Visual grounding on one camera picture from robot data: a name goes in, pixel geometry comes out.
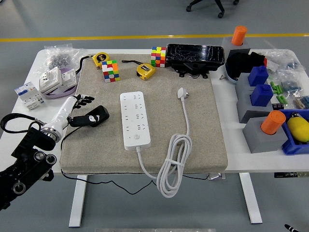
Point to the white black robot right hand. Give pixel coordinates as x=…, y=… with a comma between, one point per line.
x=290, y=228

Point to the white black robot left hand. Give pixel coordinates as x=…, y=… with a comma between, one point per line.
x=61, y=113

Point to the black power adapter plug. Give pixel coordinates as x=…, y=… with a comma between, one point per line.
x=104, y=112

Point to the white power strip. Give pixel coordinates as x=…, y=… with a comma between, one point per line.
x=135, y=120

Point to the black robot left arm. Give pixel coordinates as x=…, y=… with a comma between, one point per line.
x=24, y=169

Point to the small black circuit board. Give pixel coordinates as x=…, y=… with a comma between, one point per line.
x=278, y=106

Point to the white circuit breaker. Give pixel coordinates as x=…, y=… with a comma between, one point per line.
x=26, y=94

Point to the white table leg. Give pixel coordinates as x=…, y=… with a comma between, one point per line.
x=78, y=200
x=249, y=198

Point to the clear bag of screws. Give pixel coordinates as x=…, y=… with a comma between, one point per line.
x=58, y=60

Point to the black table control panel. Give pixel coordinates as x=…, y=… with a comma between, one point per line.
x=289, y=174

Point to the colourful puzzle cube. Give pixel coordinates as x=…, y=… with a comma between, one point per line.
x=110, y=71
x=158, y=56

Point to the yellow black tape measure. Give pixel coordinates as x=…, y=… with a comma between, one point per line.
x=101, y=59

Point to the blue storage bin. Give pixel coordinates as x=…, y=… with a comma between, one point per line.
x=289, y=147

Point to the grey block holder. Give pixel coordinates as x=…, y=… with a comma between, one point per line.
x=227, y=43
x=256, y=140
x=241, y=83
x=243, y=104

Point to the grey-brown mat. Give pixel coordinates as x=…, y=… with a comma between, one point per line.
x=164, y=116

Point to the orange cylinder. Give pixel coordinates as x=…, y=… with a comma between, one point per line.
x=272, y=122
x=239, y=35

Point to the bag of resistors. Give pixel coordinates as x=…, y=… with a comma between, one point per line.
x=301, y=102

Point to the green plastic peg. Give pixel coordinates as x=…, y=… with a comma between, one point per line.
x=278, y=90
x=273, y=85
x=285, y=100
x=280, y=99

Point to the blue plastic block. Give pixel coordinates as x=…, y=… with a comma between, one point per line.
x=260, y=95
x=258, y=76

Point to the glossy black plastic housing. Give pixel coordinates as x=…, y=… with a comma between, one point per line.
x=193, y=55

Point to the clear bag blue parts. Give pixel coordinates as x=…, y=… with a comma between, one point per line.
x=290, y=82

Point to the white blue bowl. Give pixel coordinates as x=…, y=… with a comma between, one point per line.
x=230, y=77

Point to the small metal clip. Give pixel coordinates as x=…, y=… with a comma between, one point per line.
x=222, y=77

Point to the clear bag white parts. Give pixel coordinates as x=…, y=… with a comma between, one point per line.
x=277, y=59

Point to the black cloth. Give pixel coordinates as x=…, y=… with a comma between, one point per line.
x=239, y=64

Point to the black office chair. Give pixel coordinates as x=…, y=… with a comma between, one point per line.
x=218, y=4

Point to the white wall switch panel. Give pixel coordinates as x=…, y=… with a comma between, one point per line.
x=69, y=77

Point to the metal table bracket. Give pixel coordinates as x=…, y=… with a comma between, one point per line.
x=216, y=177

